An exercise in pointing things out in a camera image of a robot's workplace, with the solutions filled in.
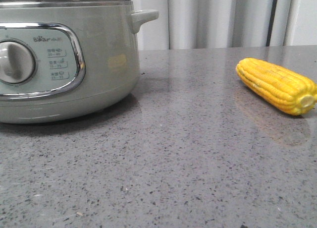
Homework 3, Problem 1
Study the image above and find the yellow corn cob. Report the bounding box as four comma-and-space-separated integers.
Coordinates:
236, 58, 317, 115

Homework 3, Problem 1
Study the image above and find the white curtain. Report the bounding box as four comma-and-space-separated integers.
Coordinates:
132, 0, 317, 50

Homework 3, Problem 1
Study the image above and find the green electric cooking pot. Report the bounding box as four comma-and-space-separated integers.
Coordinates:
0, 0, 159, 123

